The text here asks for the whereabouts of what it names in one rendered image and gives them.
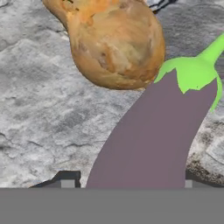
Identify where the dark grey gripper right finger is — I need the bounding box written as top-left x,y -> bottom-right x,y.
185,169 -> 224,189

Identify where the purple eggplant with green stem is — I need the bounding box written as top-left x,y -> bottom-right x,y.
85,32 -> 224,189

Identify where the black and white object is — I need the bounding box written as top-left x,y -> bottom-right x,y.
144,0 -> 179,14

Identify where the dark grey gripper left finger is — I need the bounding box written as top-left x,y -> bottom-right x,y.
29,170 -> 81,189

